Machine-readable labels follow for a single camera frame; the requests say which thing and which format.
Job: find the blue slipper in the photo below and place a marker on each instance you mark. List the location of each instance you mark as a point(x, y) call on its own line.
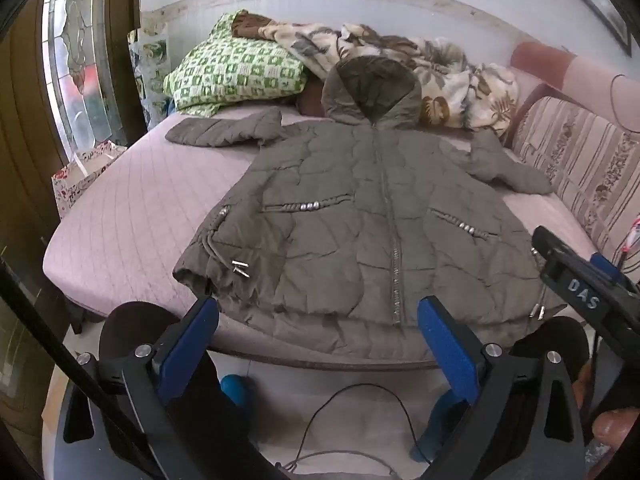
point(235, 387)

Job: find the leaf print bag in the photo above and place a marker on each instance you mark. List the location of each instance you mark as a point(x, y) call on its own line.
point(150, 70)

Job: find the brown pillow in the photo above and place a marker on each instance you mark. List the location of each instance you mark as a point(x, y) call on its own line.
point(311, 100)

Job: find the olive hooded puffer jacket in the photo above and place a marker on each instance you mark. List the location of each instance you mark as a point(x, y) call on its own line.
point(350, 210)

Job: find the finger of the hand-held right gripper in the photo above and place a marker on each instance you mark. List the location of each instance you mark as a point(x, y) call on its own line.
point(607, 267)
point(565, 270)

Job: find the dark framed wall picture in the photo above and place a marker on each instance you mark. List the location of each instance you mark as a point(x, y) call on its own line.
point(600, 5)

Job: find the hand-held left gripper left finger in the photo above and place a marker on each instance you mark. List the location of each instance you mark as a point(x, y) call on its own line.
point(187, 355)

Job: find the pink quilted bed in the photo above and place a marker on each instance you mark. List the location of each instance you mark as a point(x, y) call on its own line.
point(130, 210)

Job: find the person's right hand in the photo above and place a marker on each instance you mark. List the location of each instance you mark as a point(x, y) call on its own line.
point(612, 425)

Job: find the black rod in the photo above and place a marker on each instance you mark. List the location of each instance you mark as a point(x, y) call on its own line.
point(50, 325)

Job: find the cream leaf print blanket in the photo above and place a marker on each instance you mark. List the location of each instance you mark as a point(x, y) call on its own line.
point(450, 75)

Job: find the floral paper bag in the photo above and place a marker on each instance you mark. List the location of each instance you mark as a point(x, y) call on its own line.
point(75, 185)

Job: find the green checkered pillow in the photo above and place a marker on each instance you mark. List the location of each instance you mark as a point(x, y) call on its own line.
point(235, 70)

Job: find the striped floral cushion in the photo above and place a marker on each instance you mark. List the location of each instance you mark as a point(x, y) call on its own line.
point(575, 160)

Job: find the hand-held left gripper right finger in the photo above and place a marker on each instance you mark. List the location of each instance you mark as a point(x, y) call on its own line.
point(447, 350)

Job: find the brown patterned cloth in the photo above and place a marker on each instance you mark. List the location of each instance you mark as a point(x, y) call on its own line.
point(250, 25)

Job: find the stained glass window panel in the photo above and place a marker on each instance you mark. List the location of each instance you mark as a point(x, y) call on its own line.
point(75, 60)

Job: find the pink padded headboard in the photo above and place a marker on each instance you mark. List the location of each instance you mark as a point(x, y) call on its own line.
point(550, 65)

